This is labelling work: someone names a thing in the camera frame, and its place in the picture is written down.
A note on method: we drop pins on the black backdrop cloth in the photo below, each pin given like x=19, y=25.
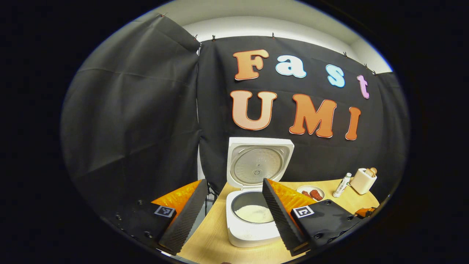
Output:
x=128, y=128

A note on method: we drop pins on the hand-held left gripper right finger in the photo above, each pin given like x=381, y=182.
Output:
x=280, y=220

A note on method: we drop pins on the white bottle green label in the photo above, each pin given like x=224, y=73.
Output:
x=341, y=186

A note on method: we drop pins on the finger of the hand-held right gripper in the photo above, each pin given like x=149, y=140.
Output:
x=364, y=212

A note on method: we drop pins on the brown meat piece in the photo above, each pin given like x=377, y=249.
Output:
x=316, y=194
x=306, y=194

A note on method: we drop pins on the cream toaster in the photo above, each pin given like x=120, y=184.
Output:
x=361, y=183

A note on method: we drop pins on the white rice cooker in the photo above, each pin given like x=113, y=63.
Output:
x=256, y=165

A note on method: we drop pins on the black tripod stand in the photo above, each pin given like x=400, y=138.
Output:
x=209, y=194

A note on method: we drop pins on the white rice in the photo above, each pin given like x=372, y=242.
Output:
x=253, y=214

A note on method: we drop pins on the white round plate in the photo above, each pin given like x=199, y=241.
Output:
x=306, y=187

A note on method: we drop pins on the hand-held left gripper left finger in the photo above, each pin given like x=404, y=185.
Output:
x=187, y=220

